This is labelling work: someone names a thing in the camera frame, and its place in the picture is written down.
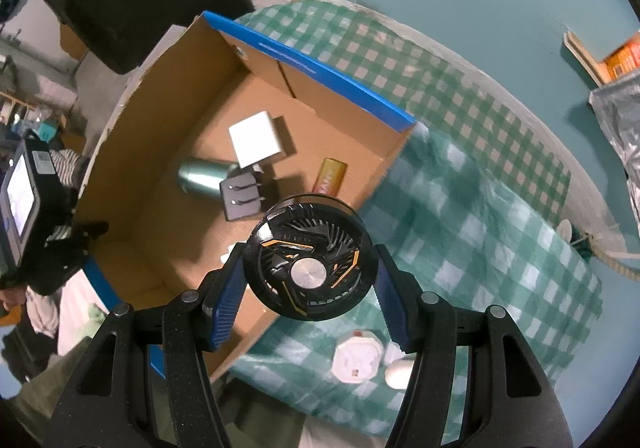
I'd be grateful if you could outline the orange box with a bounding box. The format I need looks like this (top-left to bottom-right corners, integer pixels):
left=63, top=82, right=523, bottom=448
left=602, top=31, right=640, bottom=82

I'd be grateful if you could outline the black plug adapter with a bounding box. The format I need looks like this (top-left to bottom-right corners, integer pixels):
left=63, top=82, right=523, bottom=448
left=219, top=173, right=265, bottom=222

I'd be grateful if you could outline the white power adapter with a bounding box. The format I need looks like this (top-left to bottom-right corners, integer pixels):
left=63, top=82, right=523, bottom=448
left=228, top=112, right=283, bottom=169

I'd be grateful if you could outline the beige rope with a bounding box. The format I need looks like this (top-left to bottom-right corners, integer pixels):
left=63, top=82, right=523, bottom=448
left=575, top=223, right=640, bottom=284

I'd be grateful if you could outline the white oval case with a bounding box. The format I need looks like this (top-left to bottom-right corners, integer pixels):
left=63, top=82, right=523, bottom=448
left=385, top=358, right=416, bottom=390

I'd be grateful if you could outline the orange small packet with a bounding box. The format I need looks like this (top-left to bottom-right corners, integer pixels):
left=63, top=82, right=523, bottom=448
left=314, top=157, right=348, bottom=196

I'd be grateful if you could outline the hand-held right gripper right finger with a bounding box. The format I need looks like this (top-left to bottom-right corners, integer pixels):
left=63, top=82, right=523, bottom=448
left=372, top=244, right=573, bottom=448

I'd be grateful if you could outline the striped cloth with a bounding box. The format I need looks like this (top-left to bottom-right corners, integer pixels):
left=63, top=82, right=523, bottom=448
left=50, top=151, right=92, bottom=186

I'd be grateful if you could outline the black round fan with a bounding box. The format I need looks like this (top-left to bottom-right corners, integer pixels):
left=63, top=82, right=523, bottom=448
left=246, top=193, right=378, bottom=321

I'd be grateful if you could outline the green checked tablecloth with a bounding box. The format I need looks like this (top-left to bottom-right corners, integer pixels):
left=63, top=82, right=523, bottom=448
left=220, top=0, right=603, bottom=439

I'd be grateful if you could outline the person's left hand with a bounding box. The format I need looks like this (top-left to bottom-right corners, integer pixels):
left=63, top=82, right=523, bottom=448
left=0, top=284, right=30, bottom=324

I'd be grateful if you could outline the cardboard box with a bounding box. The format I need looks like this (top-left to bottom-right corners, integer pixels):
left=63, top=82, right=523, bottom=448
left=75, top=11, right=417, bottom=381

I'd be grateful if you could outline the white octagonal socket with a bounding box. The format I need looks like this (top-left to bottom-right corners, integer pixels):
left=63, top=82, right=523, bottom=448
left=331, top=328, right=385, bottom=384

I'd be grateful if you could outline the green metal tin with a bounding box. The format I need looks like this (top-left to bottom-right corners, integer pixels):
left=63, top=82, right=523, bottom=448
left=178, top=157, right=241, bottom=201

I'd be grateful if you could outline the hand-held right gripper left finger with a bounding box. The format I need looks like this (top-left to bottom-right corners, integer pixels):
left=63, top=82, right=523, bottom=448
left=45, top=241, right=251, bottom=448

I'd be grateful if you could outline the silver plastic bag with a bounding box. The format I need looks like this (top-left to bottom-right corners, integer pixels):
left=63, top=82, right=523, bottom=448
left=589, top=73, right=640, bottom=224

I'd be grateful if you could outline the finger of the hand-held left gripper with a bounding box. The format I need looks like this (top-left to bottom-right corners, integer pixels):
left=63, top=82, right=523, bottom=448
left=29, top=248, right=92, bottom=296
left=47, top=219, right=110, bottom=251

